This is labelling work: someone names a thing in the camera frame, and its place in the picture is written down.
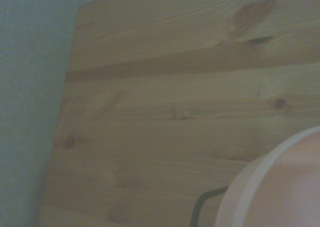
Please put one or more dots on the pale pink bowl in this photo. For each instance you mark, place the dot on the pale pink bowl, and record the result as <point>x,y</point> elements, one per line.
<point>280,187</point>

